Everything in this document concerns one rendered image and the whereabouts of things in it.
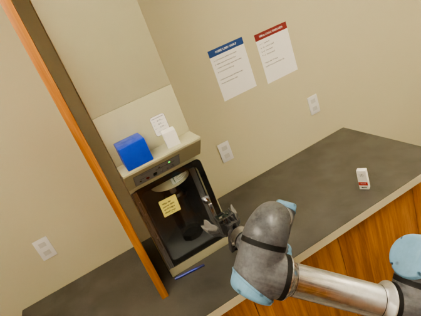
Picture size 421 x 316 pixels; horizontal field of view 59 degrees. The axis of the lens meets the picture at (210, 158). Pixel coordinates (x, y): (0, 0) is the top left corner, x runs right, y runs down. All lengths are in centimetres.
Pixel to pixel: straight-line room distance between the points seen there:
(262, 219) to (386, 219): 104
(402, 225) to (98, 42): 155
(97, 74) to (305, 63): 129
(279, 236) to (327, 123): 158
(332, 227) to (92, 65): 114
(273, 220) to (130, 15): 86
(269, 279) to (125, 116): 80
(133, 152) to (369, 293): 84
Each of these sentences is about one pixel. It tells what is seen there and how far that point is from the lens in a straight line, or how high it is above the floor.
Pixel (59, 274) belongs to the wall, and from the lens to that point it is 209.
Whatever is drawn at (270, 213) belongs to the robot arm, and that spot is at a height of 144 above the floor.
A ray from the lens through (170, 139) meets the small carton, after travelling 138.
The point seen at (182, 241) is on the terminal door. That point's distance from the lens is 163.
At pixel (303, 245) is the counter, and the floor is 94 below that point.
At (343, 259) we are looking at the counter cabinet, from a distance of 180.
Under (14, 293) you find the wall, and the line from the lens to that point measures 213.
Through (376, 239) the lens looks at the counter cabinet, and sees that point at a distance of 189.
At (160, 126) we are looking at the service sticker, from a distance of 144.
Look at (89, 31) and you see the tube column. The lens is 138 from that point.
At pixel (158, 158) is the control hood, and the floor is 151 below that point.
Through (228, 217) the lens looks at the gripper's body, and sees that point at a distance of 140.
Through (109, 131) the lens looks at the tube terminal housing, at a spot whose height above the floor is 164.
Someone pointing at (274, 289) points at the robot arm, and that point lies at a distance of 95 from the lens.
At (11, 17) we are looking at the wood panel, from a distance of 128.
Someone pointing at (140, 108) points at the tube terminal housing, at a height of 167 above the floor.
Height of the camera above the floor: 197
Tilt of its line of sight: 23 degrees down
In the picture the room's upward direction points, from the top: 21 degrees counter-clockwise
